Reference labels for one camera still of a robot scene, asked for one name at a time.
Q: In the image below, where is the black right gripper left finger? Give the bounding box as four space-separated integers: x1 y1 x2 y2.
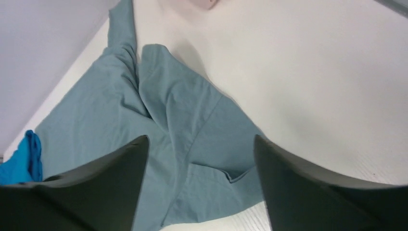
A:
0 135 149 231

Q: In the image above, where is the folded bright blue t-shirt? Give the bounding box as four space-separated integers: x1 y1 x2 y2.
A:
0 130 43 185

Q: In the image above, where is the white plastic laundry basket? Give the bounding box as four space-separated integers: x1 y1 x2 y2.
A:
192 0 218 10

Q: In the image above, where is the aluminium frame rail right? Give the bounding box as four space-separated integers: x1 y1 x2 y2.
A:
376 0 408 17

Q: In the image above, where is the grey-blue t-shirt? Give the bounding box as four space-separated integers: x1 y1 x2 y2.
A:
35 0 263 231

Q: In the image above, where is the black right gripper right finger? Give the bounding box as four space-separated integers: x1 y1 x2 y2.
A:
254 135 408 231

